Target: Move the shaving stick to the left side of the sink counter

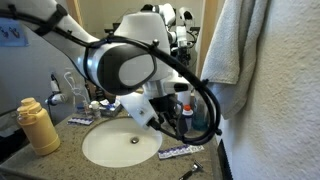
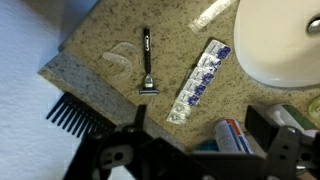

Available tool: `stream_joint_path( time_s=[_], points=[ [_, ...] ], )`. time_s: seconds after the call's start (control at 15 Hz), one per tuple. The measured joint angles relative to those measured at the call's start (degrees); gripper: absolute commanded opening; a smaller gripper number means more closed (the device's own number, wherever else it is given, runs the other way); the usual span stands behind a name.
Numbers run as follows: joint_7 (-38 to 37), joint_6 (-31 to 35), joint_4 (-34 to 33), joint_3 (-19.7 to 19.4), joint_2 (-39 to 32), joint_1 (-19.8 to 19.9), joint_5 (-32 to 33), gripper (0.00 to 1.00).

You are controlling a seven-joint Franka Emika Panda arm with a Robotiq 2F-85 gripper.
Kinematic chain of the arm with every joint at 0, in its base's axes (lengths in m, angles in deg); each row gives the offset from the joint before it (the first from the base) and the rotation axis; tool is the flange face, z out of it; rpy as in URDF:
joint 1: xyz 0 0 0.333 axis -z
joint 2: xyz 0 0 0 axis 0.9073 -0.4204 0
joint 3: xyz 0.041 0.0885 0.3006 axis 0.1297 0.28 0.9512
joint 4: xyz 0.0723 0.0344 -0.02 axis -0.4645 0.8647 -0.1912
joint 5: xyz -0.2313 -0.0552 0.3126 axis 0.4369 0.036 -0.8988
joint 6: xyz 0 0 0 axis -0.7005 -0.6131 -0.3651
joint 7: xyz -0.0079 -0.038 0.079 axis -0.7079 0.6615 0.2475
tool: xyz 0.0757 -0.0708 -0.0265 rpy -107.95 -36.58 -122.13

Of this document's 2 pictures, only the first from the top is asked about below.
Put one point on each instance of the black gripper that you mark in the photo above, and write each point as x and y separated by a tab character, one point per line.
168	111

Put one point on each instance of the metal sink drain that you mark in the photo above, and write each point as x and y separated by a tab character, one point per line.
134	140

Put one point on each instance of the white oval sink basin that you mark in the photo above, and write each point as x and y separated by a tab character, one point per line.
113	150

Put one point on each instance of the white plastic bottle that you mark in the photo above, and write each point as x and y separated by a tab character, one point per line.
184	98

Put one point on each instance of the grey toiletry tray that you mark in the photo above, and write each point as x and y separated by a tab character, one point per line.
111	112

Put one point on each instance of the small white lidded jar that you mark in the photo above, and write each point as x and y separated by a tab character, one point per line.
95	109

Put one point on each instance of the black ribbed comb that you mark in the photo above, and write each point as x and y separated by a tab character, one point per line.
225	163

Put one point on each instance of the grey hanging towel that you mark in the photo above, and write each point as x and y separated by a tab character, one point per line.
230	56

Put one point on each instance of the blue white blister pack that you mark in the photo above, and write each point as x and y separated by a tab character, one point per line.
80	121

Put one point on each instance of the white hair dryer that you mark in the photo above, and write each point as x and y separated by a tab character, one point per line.
55	96

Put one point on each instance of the cream insulated water bottle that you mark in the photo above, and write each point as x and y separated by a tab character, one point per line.
38	131

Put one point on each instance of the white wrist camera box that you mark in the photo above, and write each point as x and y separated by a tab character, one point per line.
140	110

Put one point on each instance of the wood framed wall mirror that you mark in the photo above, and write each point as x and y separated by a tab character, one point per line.
100	16

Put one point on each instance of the blue paper wall note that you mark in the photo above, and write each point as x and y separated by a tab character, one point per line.
12	33

